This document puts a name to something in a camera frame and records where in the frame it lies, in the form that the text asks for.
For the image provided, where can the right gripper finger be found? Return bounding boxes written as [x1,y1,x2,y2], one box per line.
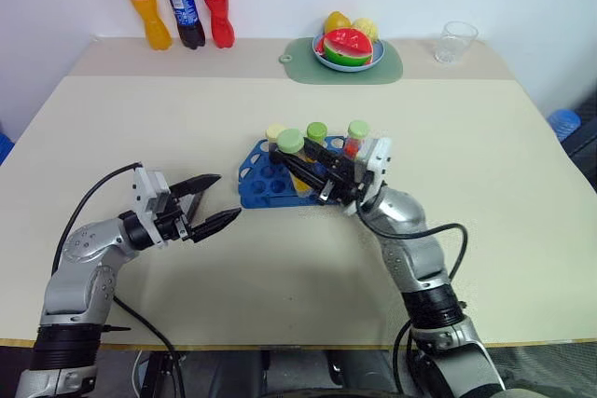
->
[302,136,352,175]
[270,148,335,197]

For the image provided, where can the blue ribbed plastic object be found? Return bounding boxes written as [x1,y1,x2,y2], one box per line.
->
[546,108,583,142]

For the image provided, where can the red soda bottle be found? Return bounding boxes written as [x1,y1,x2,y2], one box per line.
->
[197,0,237,50]

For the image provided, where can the yellow toy lemon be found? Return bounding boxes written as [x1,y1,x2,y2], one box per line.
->
[350,18,381,43]

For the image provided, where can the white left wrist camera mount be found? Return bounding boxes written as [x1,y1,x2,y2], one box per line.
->
[132,167,172,248]

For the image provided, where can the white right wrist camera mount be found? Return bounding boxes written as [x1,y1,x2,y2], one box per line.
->
[347,136,393,218]

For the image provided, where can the green cap red test tube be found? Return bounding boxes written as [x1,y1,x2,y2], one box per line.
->
[342,119,371,161]

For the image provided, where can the green silicone mat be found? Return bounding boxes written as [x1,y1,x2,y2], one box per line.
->
[278,36,405,87]

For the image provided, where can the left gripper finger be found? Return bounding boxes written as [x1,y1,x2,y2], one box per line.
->
[167,173,223,227]
[187,207,243,245]

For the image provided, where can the dark object beside table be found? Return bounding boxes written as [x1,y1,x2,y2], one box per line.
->
[562,92,597,176]

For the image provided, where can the white cable under table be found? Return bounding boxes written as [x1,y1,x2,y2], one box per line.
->
[131,350,146,395]

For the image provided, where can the pale green cap yellow tube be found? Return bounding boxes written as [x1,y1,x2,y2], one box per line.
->
[276,128,312,198]

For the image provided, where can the yellow cap test tube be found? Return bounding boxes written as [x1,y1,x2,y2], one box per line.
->
[264,123,287,155]

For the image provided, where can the orange yellow toy fruit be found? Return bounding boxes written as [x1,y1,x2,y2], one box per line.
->
[324,10,353,36]

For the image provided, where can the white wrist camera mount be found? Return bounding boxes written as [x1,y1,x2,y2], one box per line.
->
[132,167,172,248]
[347,136,393,218]

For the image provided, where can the clear plastic cup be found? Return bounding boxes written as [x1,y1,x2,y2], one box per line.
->
[435,21,479,65]

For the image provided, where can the black metal table frame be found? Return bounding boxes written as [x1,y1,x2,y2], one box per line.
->
[138,345,411,398]

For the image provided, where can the light blue plate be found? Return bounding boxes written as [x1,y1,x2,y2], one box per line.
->
[312,33,386,74]

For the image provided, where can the toy watermelon half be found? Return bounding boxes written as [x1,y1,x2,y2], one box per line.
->
[322,28,375,68]

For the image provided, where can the orange soda bottle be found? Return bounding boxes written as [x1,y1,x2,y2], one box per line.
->
[118,0,174,51]

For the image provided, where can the blue test tube rack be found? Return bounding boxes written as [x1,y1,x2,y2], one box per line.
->
[236,135,369,210]

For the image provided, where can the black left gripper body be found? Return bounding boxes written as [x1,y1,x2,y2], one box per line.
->
[153,196,193,243]

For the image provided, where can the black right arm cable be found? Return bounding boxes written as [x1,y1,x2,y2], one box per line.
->
[354,197,469,394]

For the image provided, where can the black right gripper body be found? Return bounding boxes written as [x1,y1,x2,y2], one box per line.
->
[318,158,372,206]

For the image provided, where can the cola bottle blue label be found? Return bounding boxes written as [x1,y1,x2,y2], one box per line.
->
[160,0,207,50]

